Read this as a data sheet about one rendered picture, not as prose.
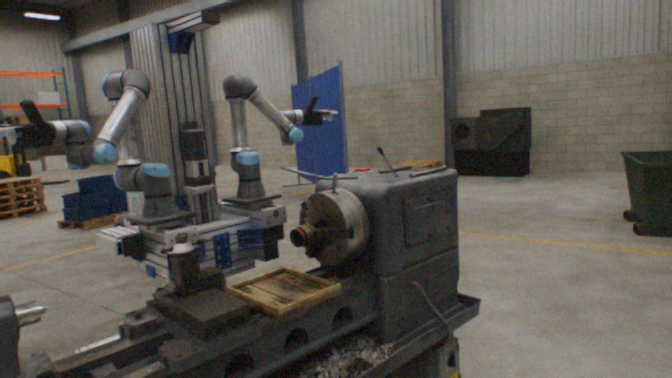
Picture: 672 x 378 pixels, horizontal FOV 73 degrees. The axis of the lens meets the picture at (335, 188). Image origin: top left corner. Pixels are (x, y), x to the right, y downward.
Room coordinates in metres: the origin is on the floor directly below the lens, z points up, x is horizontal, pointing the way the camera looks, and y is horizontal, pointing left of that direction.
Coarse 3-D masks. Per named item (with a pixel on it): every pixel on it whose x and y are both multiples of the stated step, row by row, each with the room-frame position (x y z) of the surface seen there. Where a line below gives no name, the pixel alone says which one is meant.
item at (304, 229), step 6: (300, 228) 1.78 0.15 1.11; (306, 228) 1.77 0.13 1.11; (312, 228) 1.79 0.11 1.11; (294, 234) 1.79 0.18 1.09; (300, 234) 1.74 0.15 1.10; (306, 234) 1.76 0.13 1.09; (312, 234) 1.77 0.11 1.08; (294, 240) 1.79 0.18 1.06; (300, 240) 1.74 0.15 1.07; (306, 240) 1.76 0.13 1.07; (312, 240) 1.78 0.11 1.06; (300, 246) 1.76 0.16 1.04
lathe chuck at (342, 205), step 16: (320, 192) 1.87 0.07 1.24; (320, 208) 1.87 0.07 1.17; (336, 208) 1.80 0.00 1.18; (352, 208) 1.81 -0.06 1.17; (320, 224) 1.92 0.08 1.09; (336, 224) 1.80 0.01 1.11; (352, 224) 1.77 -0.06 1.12; (336, 240) 1.80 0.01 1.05; (352, 240) 1.77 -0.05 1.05; (320, 256) 1.88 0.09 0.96; (336, 256) 1.81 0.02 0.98; (352, 256) 1.83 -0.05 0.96
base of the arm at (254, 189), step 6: (240, 180) 2.32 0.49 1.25; (246, 180) 2.30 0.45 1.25; (252, 180) 2.31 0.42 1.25; (258, 180) 2.33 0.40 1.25; (240, 186) 2.32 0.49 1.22; (246, 186) 2.30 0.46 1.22; (252, 186) 2.30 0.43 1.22; (258, 186) 2.32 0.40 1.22; (240, 192) 2.31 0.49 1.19; (246, 192) 2.30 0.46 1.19; (252, 192) 2.29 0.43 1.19; (258, 192) 2.31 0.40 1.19; (264, 192) 2.34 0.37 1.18; (240, 198) 2.30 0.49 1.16; (246, 198) 2.29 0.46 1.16; (252, 198) 2.29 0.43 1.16
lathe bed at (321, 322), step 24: (360, 288) 1.77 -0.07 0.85; (312, 312) 1.62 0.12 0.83; (336, 312) 1.82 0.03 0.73; (360, 312) 1.78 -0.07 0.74; (144, 336) 1.42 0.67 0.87; (168, 336) 1.44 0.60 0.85; (264, 336) 1.47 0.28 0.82; (288, 336) 1.64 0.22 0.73; (312, 336) 1.61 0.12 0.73; (336, 336) 1.67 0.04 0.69; (72, 360) 1.32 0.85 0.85; (96, 360) 1.29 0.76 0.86; (120, 360) 1.34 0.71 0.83; (144, 360) 1.27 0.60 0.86; (216, 360) 1.34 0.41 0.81; (240, 360) 1.48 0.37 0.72; (264, 360) 1.46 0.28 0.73; (288, 360) 1.51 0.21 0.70
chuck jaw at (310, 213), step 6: (300, 204) 1.90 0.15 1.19; (306, 204) 1.87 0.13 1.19; (312, 204) 1.89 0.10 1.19; (306, 210) 1.86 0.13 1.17; (312, 210) 1.87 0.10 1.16; (306, 216) 1.84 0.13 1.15; (312, 216) 1.85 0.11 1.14; (318, 216) 1.87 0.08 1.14; (300, 222) 1.84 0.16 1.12; (306, 222) 1.82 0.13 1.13; (312, 222) 1.83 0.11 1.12; (318, 222) 1.87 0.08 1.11
